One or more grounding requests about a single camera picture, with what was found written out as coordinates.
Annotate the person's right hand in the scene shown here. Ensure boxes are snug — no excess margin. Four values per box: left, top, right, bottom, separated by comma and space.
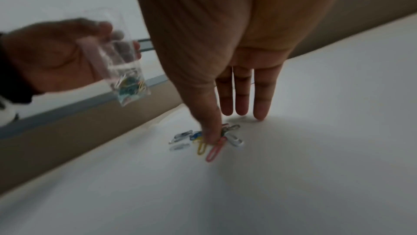
128, 0, 356, 145

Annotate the person's left hand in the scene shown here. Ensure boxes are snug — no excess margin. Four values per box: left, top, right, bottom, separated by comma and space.
1, 17, 143, 93

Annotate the clear plastic bag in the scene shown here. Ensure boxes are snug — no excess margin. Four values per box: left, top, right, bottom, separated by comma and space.
76, 7, 152, 107

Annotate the bunch of bagged paper clips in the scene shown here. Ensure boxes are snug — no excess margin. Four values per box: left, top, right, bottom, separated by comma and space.
109, 73, 148, 101

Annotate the pile of coloured paper clips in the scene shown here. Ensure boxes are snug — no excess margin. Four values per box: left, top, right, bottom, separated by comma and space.
168, 123, 245, 163

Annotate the left marker wristband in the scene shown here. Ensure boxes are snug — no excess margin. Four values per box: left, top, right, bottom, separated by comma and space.
0, 33, 35, 126

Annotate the grey-framed glass partition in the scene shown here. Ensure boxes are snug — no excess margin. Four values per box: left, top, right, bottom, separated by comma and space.
0, 38, 196, 196

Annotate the beige partition panel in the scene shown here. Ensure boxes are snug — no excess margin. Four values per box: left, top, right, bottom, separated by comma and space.
288, 0, 417, 60

